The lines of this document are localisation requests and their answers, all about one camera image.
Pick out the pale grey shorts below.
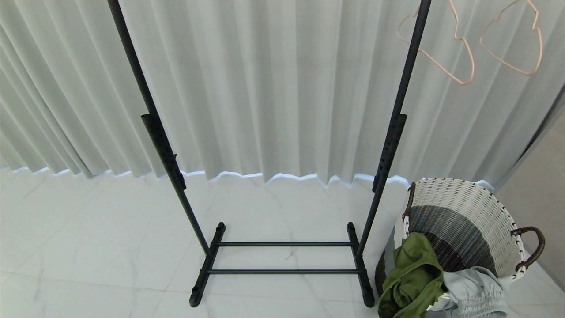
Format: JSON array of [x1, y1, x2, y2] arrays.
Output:
[[427, 266, 508, 318]]

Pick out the pink clothes hanger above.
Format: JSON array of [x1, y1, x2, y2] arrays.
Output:
[[396, 0, 475, 85], [479, 0, 543, 76]]

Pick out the black clothes rack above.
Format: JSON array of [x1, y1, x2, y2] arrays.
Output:
[[107, 0, 432, 308]]

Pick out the white laundry basket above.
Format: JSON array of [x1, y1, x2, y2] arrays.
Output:
[[375, 178, 546, 318]]

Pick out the white curtain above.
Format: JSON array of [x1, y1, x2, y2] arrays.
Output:
[[0, 0, 565, 190]]

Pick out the green garment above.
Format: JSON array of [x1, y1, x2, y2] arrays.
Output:
[[378, 232, 446, 318]]

